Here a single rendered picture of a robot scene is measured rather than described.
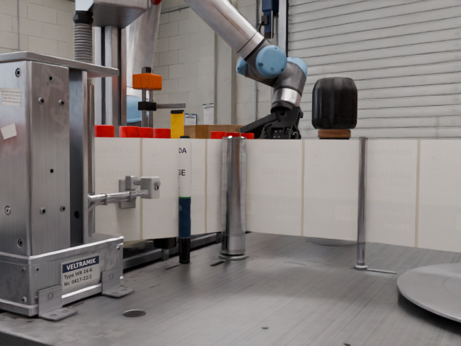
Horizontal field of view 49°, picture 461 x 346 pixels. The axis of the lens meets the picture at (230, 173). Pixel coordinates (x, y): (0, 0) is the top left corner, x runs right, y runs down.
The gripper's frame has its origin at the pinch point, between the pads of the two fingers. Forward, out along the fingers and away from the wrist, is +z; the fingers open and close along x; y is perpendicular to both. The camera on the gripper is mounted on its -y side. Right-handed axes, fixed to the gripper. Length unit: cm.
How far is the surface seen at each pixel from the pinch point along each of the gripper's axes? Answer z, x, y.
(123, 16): -3, -55, -5
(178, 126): 7.8, -35.8, -1.1
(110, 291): 45, -59, 16
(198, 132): -19.3, 10.5, -30.9
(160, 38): -383, 340, -396
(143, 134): 16.0, -46.1, 0.4
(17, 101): 32, -79, 14
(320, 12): -345, 289, -133
